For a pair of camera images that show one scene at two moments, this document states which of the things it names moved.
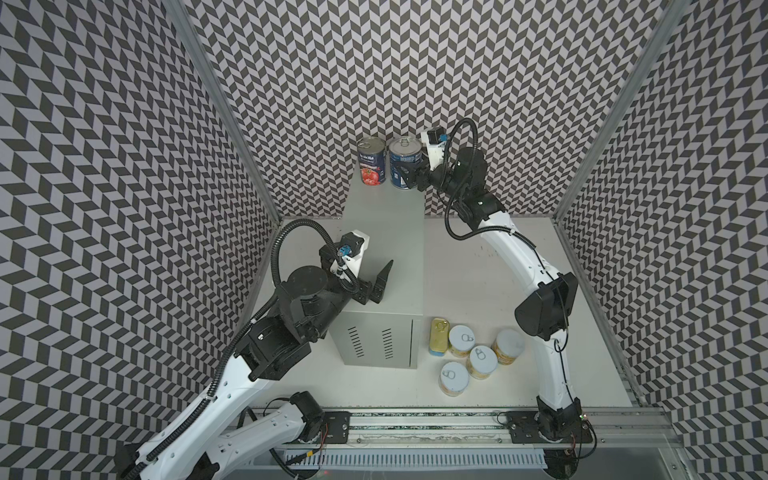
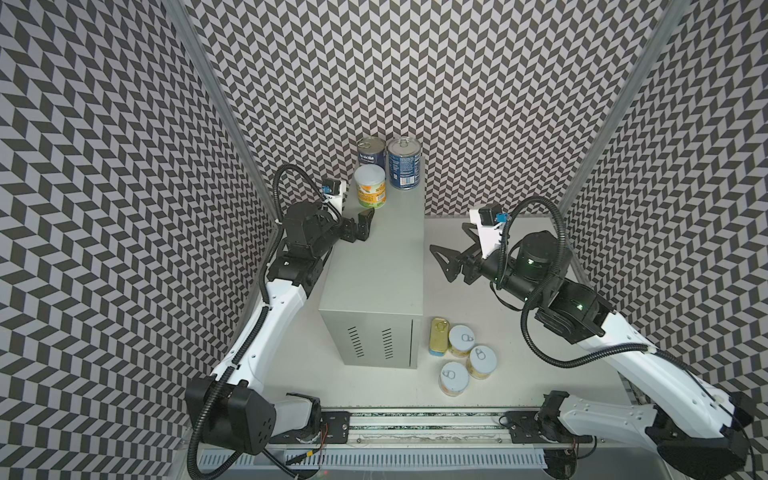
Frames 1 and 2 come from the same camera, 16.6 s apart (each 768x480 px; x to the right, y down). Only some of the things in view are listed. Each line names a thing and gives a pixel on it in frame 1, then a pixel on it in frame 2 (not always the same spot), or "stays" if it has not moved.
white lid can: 482,362 stays
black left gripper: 362,288 to 363,225
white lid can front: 453,379 stays
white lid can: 507,345 to 370,180
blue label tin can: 403,149 stays
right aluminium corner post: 622,108 stays
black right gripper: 420,177 to 470,266
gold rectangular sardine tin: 439,336 stays
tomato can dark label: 372,160 stays
